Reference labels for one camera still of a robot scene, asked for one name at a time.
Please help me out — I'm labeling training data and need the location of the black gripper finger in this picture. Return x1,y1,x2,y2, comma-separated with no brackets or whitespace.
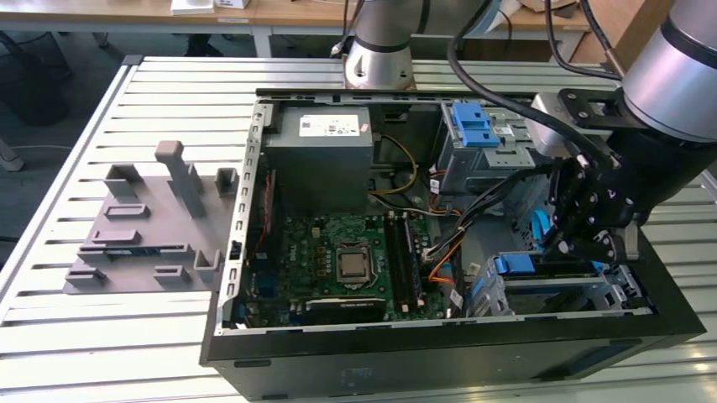
540,156,589,258
564,158,628,264

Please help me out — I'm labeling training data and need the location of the black mesh bin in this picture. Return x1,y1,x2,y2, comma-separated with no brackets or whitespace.
0,31,74,127

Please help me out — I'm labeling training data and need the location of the grey optical drive cage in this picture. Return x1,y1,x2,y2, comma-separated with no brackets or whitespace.
436,100,553,196

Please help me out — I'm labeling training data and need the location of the orange wire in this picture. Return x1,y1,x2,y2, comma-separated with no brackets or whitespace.
427,247,460,287

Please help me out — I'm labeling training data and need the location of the blue drive latch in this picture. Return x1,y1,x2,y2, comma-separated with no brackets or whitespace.
452,102,502,148

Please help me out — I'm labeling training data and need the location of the grey disk bay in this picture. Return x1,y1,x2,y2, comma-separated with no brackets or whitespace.
470,251,645,316

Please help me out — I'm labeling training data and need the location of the red black twisted wire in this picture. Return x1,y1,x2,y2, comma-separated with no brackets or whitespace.
263,170,277,236

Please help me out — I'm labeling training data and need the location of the silver CPU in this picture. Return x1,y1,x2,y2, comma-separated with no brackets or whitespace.
335,249,371,280

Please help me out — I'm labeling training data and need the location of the blue data wire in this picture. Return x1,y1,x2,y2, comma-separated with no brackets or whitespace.
529,207,556,255

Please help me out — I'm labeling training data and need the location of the grey parts rack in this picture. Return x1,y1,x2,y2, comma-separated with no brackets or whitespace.
62,140,242,296

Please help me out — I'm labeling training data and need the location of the hard disk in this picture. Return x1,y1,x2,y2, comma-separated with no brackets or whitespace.
496,250,608,279

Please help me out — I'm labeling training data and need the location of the green motherboard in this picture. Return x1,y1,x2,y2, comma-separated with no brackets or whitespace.
246,212,449,327

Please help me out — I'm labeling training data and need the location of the brown cardboard piece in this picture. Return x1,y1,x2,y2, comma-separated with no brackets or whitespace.
518,0,578,18

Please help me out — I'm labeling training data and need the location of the black graphics card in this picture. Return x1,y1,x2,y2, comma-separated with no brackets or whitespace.
305,296,387,324

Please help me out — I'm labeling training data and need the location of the black RAM stick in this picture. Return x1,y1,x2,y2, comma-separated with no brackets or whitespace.
385,214,409,311

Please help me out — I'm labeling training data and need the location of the black PC case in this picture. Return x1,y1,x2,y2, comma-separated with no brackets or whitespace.
199,86,707,400

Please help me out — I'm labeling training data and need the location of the wooden desk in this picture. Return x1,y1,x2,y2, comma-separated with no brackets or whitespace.
0,0,596,62

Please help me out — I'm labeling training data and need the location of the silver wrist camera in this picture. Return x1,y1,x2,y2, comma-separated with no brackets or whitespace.
529,94,584,156

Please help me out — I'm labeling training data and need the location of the grey power supply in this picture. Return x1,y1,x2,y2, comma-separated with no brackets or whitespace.
262,104,375,215

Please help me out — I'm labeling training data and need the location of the wooden cabinet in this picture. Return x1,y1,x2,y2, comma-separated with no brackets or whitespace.
570,0,673,79

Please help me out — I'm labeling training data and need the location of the thick black cable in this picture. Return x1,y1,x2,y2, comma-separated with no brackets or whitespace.
446,0,596,163
578,0,628,81

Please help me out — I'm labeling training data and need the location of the yellow wire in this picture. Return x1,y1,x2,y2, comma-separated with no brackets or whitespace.
369,133,421,196

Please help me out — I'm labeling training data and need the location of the black wire bundle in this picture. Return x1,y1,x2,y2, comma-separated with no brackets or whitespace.
430,167,553,264

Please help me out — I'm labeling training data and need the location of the grey camera bracket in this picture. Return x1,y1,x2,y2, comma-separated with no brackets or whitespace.
624,221,644,262

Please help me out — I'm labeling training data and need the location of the green RAM stick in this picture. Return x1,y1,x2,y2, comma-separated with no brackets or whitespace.
104,247,170,257

